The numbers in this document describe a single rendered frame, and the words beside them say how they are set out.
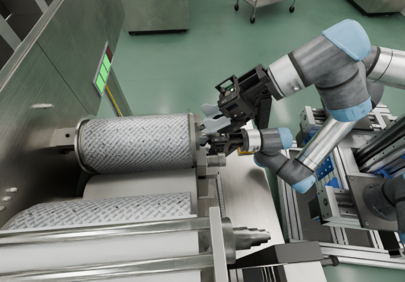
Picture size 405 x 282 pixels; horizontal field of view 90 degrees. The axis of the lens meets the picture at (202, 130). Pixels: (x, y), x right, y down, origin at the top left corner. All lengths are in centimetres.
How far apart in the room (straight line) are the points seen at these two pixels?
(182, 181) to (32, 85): 38
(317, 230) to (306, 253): 141
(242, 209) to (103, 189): 50
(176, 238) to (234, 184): 62
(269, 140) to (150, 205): 47
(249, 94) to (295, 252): 28
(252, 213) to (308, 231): 86
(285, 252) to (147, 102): 223
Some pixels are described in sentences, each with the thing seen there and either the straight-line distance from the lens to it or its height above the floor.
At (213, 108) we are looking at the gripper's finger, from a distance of 50.
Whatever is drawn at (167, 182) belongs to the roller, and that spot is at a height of 123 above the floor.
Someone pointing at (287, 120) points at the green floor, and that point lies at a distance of 232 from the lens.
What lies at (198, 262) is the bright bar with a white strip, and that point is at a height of 146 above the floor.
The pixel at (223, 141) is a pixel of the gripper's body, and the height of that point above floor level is 116.
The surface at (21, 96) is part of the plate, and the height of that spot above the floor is 140.
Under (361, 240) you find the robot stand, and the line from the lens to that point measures 181.
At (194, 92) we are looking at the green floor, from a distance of 242.
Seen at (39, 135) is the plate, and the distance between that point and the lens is 56.
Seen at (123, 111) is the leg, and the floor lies 50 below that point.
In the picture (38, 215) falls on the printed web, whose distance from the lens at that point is 38.
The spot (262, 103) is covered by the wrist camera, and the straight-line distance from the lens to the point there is 45.
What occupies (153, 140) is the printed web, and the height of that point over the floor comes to 130.
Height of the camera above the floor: 169
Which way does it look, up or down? 55 degrees down
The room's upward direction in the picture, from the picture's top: straight up
